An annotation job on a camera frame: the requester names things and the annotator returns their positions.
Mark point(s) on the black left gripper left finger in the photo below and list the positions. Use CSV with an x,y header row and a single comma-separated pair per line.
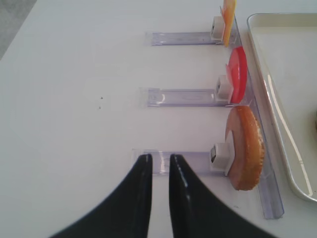
x,y
125,213

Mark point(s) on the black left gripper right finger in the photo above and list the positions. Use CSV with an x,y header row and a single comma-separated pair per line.
x,y
197,213

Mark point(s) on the upright red tomato slice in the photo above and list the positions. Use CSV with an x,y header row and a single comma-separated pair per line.
x,y
238,69

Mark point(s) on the upright yellow cheese slice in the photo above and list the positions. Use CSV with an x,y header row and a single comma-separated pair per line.
x,y
228,14

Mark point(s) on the white slider block near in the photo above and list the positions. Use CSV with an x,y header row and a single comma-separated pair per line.
x,y
221,157

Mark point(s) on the white slider block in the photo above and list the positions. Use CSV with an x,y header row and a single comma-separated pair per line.
x,y
221,157
224,89
217,28

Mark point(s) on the upright bun in left rack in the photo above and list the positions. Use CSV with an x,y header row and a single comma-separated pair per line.
x,y
246,169

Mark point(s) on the left clear acrylic rack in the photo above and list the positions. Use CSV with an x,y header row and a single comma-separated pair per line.
x,y
271,202

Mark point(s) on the white slider block middle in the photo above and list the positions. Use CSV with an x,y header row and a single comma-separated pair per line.
x,y
224,89

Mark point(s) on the white slider block far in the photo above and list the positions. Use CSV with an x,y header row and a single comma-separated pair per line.
x,y
217,28

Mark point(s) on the cream plastic tray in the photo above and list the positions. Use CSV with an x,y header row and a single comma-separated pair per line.
x,y
285,48

